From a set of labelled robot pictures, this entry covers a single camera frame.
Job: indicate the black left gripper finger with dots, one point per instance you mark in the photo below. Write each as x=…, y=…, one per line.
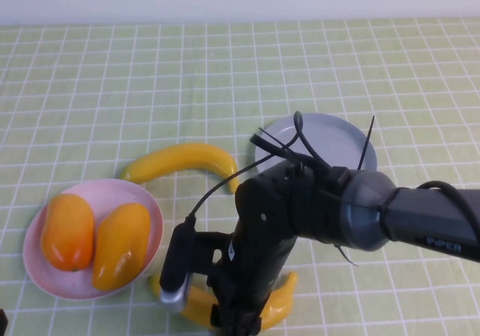
x=3, y=319

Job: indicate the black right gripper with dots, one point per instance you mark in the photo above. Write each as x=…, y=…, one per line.
x=251, y=272

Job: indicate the yellow banana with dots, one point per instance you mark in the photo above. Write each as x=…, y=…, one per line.
x=180, y=159
x=281, y=298

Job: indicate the orange mango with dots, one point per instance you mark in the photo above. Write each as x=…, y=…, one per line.
x=67, y=231

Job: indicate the yellow mango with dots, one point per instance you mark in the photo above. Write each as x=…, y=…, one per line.
x=120, y=246

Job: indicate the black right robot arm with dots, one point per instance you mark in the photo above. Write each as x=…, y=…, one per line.
x=412, y=219

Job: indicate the pink round plate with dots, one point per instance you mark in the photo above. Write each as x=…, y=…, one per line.
x=153, y=231

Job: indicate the grey-blue round plate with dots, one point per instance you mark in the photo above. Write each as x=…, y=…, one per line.
x=330, y=141

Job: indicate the black zip tie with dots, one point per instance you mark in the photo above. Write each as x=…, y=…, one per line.
x=345, y=255
x=365, y=144

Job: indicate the green checked tablecloth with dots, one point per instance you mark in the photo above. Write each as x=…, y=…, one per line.
x=375, y=69

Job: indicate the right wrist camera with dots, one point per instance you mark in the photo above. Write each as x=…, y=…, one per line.
x=176, y=261

